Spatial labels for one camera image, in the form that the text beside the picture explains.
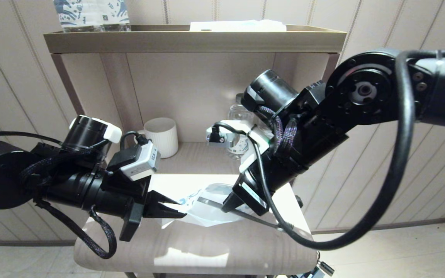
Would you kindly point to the white blue flat packet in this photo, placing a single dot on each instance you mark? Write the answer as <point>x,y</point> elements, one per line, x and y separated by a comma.
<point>238,26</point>

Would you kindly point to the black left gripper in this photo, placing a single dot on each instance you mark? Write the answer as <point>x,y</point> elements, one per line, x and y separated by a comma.
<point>106,193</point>

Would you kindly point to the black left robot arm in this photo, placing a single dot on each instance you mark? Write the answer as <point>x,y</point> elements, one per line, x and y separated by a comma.
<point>2,173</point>

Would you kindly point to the beige wooden shelf cabinet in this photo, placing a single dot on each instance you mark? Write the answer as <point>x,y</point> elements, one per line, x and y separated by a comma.
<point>191,88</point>

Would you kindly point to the brown metal tray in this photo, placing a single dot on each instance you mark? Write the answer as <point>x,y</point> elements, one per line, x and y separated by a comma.
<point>191,41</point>

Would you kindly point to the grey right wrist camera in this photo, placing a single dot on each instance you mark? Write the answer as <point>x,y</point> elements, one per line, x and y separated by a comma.
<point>222,137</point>

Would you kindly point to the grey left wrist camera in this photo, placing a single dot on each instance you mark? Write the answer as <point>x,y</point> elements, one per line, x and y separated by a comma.
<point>143,164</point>

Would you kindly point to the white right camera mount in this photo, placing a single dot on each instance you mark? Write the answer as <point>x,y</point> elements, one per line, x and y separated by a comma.
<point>259,139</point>

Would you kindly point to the blue patterned label bottle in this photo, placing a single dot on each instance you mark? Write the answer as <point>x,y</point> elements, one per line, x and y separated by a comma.
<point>116,11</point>

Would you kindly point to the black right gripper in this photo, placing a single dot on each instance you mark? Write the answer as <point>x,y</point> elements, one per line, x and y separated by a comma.
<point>276,173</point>

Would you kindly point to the grey toothbrush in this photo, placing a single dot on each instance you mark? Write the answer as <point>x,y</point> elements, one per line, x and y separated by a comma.
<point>245,214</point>

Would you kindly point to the clear plastic water bottle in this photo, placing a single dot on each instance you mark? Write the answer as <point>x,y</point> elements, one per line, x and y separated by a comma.
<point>237,112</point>

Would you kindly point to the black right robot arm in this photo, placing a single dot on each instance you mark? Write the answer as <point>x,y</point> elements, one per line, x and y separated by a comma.
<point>361,96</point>

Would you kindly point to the white blue-patterned zip pouch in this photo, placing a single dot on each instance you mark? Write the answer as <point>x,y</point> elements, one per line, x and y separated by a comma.
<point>203,212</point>

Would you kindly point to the black left camera bracket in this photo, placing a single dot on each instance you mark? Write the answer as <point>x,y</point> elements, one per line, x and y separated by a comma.
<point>124,158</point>

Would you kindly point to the patterned bag on shelf top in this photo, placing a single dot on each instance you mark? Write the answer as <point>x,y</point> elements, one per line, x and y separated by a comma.
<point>75,13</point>

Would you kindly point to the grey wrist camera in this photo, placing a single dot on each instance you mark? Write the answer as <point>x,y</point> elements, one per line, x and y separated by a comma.
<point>222,137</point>
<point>143,164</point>

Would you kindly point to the white ribbed mug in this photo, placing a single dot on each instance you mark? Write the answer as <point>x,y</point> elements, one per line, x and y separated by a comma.
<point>162,135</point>

